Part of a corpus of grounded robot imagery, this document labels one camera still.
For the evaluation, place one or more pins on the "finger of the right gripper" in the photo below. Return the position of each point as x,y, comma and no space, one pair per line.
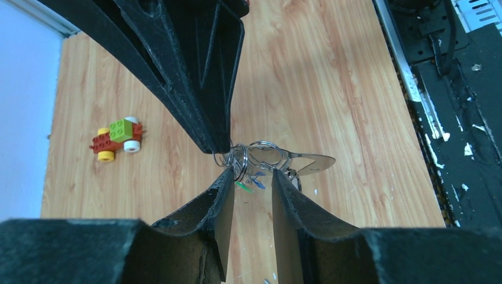
129,62
192,49

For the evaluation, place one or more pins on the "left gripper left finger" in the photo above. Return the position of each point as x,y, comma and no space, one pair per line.
190,245

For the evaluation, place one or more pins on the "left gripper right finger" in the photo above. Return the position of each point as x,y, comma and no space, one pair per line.
314,246

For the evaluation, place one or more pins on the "blue key tag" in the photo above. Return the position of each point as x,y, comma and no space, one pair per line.
254,179

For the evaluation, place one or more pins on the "green key tag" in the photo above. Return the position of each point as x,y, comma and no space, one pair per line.
244,187

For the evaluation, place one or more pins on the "grey metal carabiner plate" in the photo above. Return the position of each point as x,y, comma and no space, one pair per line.
315,162

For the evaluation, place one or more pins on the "metal keyring with keys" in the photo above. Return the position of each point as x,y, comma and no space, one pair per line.
261,156

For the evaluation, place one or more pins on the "red green toy block figure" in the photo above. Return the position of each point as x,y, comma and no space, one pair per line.
125,134

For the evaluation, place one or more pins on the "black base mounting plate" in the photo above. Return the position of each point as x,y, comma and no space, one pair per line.
453,85

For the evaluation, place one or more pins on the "white slotted cable duct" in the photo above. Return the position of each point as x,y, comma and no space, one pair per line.
475,14

